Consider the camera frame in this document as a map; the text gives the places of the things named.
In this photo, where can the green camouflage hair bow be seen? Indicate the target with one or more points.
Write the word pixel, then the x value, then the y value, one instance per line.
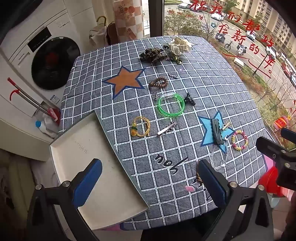
pixel 176 59

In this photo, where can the small silver earring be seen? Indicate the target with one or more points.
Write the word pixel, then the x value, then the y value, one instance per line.
pixel 155 96

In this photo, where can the green plastic bangle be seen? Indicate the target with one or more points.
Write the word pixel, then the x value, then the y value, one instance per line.
pixel 159 107

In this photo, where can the cream dotted scrunchie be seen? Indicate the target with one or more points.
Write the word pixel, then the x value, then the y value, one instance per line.
pixel 180 45

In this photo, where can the white cloth bag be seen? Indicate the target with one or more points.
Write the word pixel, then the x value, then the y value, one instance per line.
pixel 97 34

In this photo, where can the silver hair clip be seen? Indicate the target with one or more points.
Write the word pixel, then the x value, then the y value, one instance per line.
pixel 165 129

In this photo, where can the orange lantern decoration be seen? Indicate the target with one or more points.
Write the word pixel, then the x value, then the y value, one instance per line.
pixel 281 122

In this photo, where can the white washing machine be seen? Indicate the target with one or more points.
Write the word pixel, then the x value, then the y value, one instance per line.
pixel 41 25

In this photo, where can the dark brown chair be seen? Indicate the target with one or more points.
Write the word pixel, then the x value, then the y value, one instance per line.
pixel 111 33

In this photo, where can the small pink heart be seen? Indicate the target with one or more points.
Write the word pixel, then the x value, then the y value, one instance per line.
pixel 189 188

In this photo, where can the blue-capped plastic bottle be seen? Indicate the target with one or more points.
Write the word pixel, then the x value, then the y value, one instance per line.
pixel 45 127

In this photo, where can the clear plastic hair clip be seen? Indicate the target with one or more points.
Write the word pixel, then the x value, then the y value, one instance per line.
pixel 167 95

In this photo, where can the white rectangular tray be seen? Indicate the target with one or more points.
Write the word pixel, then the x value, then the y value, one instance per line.
pixel 81 143

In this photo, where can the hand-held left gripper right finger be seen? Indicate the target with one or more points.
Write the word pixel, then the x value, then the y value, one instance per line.
pixel 211 183

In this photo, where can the leopard print scrunchie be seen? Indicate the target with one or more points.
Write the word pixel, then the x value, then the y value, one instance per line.
pixel 153 55

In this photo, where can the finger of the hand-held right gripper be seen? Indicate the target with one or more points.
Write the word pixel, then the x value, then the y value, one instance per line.
pixel 288 135
pixel 269 148

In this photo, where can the black claw hair clip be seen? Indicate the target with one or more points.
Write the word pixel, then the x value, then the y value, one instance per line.
pixel 190 99

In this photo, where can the black snap hair clip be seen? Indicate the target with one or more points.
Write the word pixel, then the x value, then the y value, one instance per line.
pixel 217 132

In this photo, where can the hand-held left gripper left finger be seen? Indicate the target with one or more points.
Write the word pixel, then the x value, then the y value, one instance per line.
pixel 89 183

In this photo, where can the gold hair clip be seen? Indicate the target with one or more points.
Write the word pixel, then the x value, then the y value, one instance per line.
pixel 226 125

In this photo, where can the grey checked star tablecloth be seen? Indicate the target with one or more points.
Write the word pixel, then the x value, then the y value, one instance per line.
pixel 185 150

